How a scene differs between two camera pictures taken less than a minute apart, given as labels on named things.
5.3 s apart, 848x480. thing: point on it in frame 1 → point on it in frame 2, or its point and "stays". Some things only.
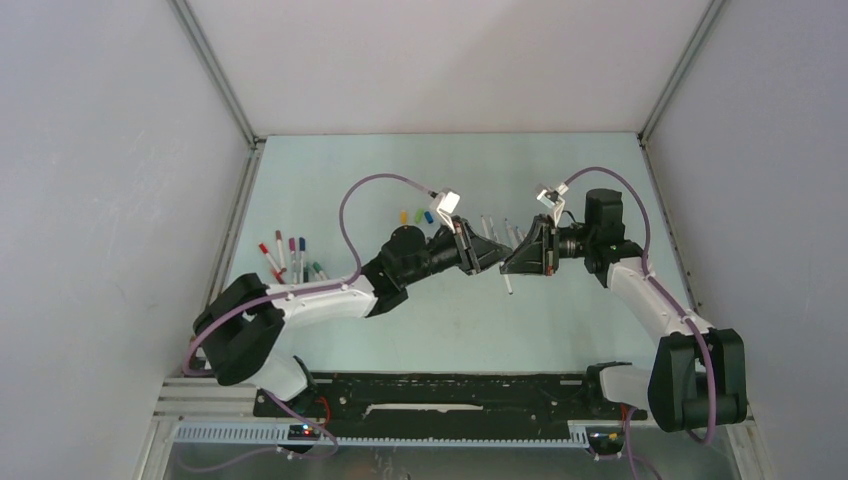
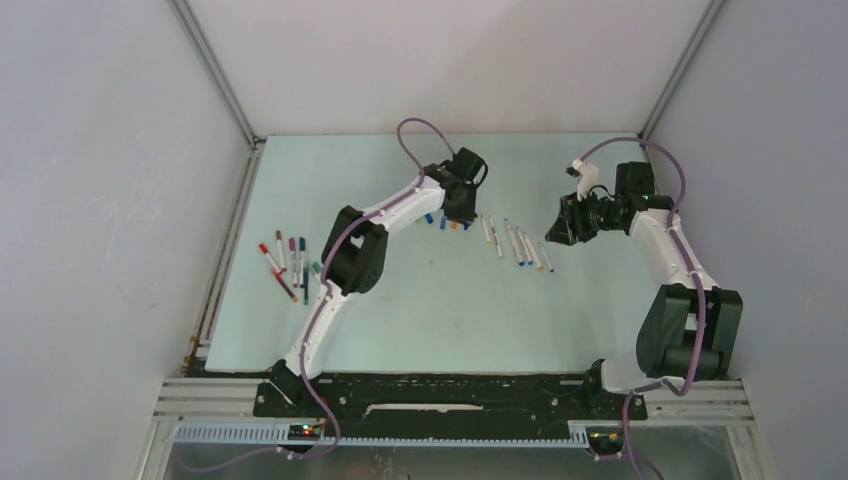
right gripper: x=539 y=253 → x=569 y=223
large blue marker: x=511 y=232 stays
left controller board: x=303 y=432 stays
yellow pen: x=485 y=227 stays
